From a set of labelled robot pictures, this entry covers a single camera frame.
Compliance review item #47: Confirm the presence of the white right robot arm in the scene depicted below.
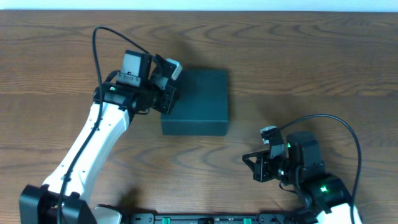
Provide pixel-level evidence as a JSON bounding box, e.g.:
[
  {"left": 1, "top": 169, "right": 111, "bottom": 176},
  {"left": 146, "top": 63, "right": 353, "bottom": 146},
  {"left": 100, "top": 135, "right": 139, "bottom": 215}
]
[{"left": 242, "top": 126, "right": 361, "bottom": 223}]

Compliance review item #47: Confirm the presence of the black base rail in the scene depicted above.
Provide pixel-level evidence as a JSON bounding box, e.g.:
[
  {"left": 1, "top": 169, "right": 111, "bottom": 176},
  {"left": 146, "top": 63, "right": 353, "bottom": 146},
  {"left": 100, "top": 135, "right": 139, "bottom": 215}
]
[{"left": 121, "top": 213, "right": 305, "bottom": 224}]

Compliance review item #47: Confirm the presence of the dark green gift box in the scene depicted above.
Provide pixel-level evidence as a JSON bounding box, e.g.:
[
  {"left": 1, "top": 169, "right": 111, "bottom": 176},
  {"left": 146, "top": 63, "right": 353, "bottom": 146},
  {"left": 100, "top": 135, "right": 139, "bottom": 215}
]
[{"left": 161, "top": 70, "right": 229, "bottom": 136}]

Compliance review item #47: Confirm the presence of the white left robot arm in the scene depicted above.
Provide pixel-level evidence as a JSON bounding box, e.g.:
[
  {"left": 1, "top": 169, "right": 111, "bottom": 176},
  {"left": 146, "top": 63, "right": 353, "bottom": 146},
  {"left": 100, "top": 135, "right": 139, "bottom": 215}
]
[{"left": 19, "top": 50, "right": 182, "bottom": 223}]

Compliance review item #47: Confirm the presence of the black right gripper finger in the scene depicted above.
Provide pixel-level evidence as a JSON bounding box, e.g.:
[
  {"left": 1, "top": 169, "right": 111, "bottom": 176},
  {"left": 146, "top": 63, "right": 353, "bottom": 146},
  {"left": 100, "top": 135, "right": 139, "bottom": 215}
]
[
  {"left": 260, "top": 126, "right": 285, "bottom": 159},
  {"left": 242, "top": 152, "right": 257, "bottom": 172}
]

